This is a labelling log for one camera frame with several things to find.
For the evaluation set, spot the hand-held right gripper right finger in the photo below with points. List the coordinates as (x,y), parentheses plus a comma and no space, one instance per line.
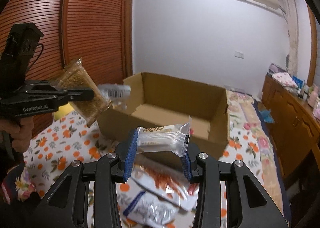
(186,168)

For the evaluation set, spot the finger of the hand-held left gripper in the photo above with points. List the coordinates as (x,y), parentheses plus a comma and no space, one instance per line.
(80,94)
(42,85)

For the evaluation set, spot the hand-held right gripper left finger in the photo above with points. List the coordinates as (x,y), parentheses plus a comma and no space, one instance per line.
(130,155)

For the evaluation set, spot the clear brown granola bar packet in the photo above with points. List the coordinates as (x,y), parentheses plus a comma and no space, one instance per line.
(77,77)

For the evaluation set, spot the silver red-print snack packet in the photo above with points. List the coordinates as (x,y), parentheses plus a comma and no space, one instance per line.
(170,188)

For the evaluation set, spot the clear barcode snack packet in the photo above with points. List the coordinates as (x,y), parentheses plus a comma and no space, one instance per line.
(113,90)

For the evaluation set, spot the clear white cake packet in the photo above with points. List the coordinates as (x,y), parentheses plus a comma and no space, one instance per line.
(160,137)

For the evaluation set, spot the silver grey snack packet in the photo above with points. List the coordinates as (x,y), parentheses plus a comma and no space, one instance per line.
(150,210)

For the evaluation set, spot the brown cardboard box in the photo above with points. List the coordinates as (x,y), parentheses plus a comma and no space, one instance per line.
(172,95)

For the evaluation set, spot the person's left hand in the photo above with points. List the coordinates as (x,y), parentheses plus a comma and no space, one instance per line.
(22,134)

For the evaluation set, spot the yellow plush pillow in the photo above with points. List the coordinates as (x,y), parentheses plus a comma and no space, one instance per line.
(62,115)

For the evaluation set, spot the orange fruit print bedsheet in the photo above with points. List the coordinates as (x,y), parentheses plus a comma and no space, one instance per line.
(67,147)

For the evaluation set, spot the wooden louvered wardrobe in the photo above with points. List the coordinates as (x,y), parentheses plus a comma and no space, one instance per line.
(87,30)

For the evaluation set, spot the floral blanket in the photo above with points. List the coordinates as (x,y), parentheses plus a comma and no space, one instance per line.
(252,130)

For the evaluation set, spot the teal cloth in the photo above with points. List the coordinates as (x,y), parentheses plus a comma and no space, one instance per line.
(265,115)

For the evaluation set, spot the wooden sideboard cabinet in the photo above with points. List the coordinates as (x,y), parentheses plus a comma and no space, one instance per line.
(290,122)

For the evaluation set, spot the folded floral cloth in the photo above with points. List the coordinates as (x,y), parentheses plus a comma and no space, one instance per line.
(285,79)

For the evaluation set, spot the purple patterned package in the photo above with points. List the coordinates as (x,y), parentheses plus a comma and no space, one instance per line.
(276,67)

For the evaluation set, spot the blue box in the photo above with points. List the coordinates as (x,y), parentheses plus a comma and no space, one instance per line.
(298,82)

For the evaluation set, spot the pink thermos bottle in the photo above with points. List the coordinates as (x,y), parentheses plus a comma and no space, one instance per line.
(313,97)

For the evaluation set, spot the cream curtain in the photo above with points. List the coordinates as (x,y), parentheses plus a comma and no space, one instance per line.
(292,30)

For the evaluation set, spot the white wall switch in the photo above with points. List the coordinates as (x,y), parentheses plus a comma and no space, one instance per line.
(238,54)

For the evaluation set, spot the wooden window frame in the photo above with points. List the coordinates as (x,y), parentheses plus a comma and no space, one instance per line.
(312,42)

